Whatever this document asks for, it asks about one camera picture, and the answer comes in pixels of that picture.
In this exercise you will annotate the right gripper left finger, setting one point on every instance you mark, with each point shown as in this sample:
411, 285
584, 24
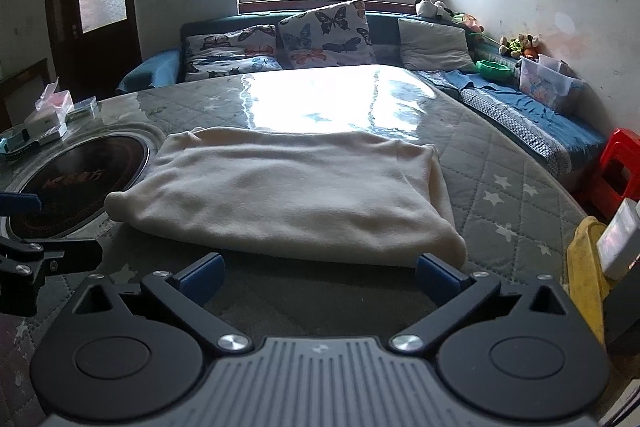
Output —
162, 297

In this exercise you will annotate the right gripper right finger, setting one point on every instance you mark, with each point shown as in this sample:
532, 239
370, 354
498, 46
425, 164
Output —
462, 300

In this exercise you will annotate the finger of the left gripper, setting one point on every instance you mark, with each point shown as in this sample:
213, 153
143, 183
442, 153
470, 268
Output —
18, 202

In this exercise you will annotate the cream garment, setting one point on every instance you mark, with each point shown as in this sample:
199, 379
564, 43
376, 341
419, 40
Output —
348, 197

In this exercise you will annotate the white tissue box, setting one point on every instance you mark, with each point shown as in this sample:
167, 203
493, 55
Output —
50, 110

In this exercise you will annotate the yellow chair back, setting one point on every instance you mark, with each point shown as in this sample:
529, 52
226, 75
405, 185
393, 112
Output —
587, 285

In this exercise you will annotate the flat white box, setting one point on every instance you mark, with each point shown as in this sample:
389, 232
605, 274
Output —
83, 108

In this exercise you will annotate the red plastic stool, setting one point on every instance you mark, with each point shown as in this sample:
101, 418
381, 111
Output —
616, 175

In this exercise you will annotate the green bowl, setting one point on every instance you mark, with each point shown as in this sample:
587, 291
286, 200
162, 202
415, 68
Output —
493, 71

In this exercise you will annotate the clear plastic storage box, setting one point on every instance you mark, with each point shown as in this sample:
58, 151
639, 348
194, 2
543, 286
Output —
551, 88

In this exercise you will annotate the grey plain cushion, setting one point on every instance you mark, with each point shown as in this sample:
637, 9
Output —
429, 46

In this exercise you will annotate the butterfly pillow left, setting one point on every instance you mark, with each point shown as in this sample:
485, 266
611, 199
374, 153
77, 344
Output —
252, 49

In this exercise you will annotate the butterfly pillow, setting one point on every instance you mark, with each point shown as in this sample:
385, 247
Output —
252, 49
333, 35

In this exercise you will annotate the small plush toys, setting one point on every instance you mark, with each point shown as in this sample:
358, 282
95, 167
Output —
523, 45

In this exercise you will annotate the butterfly pillow right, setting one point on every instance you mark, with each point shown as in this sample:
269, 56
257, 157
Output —
333, 35

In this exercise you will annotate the panda plush toy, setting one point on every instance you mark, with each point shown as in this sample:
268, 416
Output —
433, 9

